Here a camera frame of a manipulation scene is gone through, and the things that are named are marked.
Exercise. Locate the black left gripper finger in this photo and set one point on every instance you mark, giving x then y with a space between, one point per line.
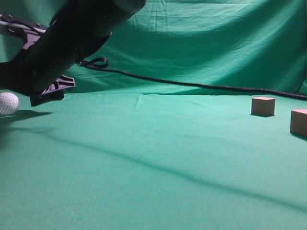
55 92

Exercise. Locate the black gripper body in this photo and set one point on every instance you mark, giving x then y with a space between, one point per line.
34 70

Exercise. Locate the green cloth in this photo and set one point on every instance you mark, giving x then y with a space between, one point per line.
119 153

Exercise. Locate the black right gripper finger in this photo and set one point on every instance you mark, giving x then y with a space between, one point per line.
31 34

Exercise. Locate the white golf ball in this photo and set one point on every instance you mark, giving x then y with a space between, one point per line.
9 103

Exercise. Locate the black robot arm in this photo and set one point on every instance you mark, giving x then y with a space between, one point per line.
77 30

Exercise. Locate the wooden cube block at edge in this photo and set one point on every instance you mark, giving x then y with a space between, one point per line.
298 124

